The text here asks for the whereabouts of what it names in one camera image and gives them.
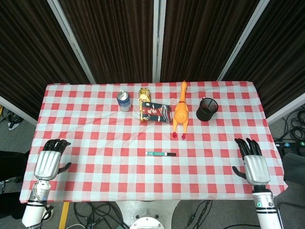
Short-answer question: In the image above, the grey partition base rail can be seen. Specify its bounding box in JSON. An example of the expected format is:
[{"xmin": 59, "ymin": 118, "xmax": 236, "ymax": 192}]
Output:
[
  {"xmin": 266, "ymin": 92, "xmax": 305, "ymax": 125},
  {"xmin": 0, "ymin": 95, "xmax": 38, "ymax": 126}
]

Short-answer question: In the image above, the gold foil snack packet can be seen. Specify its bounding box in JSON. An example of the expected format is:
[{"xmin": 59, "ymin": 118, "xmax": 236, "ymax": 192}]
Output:
[{"xmin": 139, "ymin": 87, "xmax": 153, "ymax": 124}]

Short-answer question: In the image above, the yellow floor tape strip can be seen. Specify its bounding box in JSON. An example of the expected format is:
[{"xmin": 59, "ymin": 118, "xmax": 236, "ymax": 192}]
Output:
[{"xmin": 58, "ymin": 202, "xmax": 70, "ymax": 229}]

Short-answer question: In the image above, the red white checkered tablecloth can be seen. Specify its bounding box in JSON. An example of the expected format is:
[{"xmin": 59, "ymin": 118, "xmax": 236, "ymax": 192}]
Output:
[{"xmin": 19, "ymin": 81, "xmax": 288, "ymax": 204}]

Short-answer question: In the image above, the dark blue snack bag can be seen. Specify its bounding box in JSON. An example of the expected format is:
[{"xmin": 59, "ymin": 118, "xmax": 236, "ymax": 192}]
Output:
[{"xmin": 141, "ymin": 102, "xmax": 173, "ymax": 124}]

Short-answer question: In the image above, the black mesh pen holder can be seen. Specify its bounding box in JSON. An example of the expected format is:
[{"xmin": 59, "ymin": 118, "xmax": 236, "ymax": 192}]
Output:
[{"xmin": 196, "ymin": 97, "xmax": 219, "ymax": 122}]

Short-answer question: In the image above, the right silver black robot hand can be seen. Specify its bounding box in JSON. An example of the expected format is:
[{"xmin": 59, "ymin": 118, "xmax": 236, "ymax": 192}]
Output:
[{"xmin": 232, "ymin": 137, "xmax": 272, "ymax": 186}]

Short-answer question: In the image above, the person in black clothes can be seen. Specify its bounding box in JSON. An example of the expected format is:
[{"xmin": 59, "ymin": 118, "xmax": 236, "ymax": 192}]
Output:
[{"xmin": 0, "ymin": 150, "xmax": 31, "ymax": 220}]

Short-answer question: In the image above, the blue white soda can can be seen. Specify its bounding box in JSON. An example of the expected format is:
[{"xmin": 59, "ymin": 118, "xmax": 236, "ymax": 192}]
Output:
[{"xmin": 116, "ymin": 90, "xmax": 132, "ymax": 112}]

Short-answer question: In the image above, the dark brown curtain panel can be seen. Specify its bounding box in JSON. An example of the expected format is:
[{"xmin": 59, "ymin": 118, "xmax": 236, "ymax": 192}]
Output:
[
  {"xmin": 224, "ymin": 0, "xmax": 305, "ymax": 117},
  {"xmin": 58, "ymin": 0, "xmax": 155, "ymax": 84},
  {"xmin": 160, "ymin": 0, "xmax": 260, "ymax": 83},
  {"xmin": 0, "ymin": 0, "xmax": 90, "ymax": 120}
]

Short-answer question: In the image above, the grey partition post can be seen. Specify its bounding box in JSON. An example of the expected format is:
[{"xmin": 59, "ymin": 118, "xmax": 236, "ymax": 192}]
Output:
[
  {"xmin": 217, "ymin": 0, "xmax": 271, "ymax": 82},
  {"xmin": 47, "ymin": 0, "xmax": 96, "ymax": 84},
  {"xmin": 152, "ymin": 0, "xmax": 167, "ymax": 83}
]

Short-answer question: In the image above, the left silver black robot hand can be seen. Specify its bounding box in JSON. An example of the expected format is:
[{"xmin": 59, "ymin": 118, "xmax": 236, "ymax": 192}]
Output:
[{"xmin": 34, "ymin": 138, "xmax": 72, "ymax": 180}]

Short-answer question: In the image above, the black power strip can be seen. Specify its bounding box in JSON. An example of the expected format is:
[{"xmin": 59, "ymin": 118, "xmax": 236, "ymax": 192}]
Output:
[{"xmin": 274, "ymin": 140, "xmax": 305, "ymax": 149}]

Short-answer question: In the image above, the black floor cable bundle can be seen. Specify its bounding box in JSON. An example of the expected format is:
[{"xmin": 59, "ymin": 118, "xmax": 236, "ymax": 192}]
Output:
[
  {"xmin": 274, "ymin": 104, "xmax": 305, "ymax": 142},
  {"xmin": 73, "ymin": 202, "xmax": 129, "ymax": 229},
  {"xmin": 185, "ymin": 199, "xmax": 213, "ymax": 227}
]

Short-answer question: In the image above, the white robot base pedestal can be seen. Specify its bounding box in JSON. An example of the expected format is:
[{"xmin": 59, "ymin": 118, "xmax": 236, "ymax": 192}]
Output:
[{"xmin": 114, "ymin": 200, "xmax": 182, "ymax": 229}]

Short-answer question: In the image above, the orange rubber chicken toy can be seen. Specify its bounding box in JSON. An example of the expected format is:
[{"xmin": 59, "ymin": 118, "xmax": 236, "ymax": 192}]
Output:
[{"xmin": 172, "ymin": 80, "xmax": 190, "ymax": 141}]

